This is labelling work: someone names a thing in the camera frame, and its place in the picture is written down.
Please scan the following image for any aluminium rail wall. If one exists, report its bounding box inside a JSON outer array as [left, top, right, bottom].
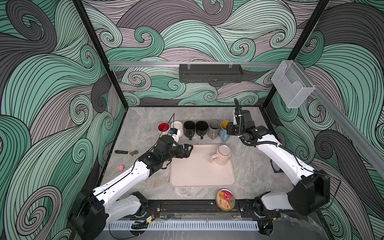
[[298, 64, 384, 177], [108, 61, 281, 69]]

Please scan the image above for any white ribbed mug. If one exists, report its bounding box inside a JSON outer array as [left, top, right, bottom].
[[171, 121, 184, 140]]

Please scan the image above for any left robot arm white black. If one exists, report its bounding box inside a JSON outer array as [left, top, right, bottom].
[[68, 135, 194, 240]]

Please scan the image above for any clear acrylic wall holder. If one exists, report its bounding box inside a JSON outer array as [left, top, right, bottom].
[[272, 60, 315, 109]]

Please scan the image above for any black mug white base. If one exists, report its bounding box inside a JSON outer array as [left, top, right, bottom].
[[195, 121, 209, 140]]

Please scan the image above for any pink mug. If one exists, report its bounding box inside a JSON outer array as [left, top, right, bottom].
[[210, 145, 232, 166]]

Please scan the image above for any blue mug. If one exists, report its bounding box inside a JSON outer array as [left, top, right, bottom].
[[219, 121, 229, 143]]

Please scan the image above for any grey mug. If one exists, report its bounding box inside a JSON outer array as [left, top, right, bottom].
[[207, 120, 221, 140]]

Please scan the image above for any black wall basket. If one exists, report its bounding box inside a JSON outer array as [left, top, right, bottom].
[[179, 64, 244, 83]]

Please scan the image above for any round colourful tin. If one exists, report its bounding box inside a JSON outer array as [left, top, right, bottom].
[[216, 189, 236, 211]]

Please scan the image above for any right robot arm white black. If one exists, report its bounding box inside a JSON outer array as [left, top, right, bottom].
[[227, 107, 331, 216]]

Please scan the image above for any cream mug red inside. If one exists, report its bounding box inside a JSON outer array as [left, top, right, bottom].
[[158, 122, 170, 137]]

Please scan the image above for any aluminium rail back wall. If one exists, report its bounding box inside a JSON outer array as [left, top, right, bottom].
[[108, 61, 281, 69]]

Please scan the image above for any beige plastic tray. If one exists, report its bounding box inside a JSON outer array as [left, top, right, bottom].
[[170, 145, 236, 188]]

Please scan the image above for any aluminium rail right wall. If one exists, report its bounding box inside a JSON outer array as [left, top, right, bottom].
[[298, 64, 384, 177]]

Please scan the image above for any pink small toy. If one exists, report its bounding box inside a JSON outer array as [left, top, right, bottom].
[[117, 165, 125, 172]]

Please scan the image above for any white slotted cable duct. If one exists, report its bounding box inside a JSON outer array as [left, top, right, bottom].
[[103, 220, 260, 232]]

